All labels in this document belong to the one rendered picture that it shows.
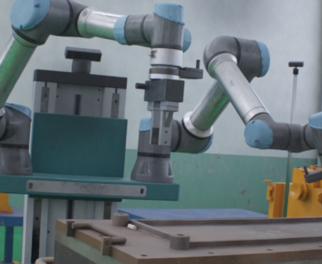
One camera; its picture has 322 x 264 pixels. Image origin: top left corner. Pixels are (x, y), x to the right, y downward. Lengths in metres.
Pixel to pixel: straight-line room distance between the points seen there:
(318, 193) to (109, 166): 2.98
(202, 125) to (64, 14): 0.66
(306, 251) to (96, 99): 1.20
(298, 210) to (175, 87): 3.86
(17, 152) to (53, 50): 8.78
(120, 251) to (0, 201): 5.32
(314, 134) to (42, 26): 0.81
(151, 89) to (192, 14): 10.65
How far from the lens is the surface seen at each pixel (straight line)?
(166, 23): 1.51
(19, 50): 1.91
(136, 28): 1.56
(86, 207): 2.41
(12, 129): 2.10
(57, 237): 1.60
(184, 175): 12.05
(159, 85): 1.49
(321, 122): 1.72
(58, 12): 1.87
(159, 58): 1.50
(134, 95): 11.45
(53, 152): 2.27
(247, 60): 2.02
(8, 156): 2.11
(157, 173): 2.22
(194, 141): 2.28
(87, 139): 2.30
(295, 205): 5.28
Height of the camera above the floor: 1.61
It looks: level
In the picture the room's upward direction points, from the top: 4 degrees clockwise
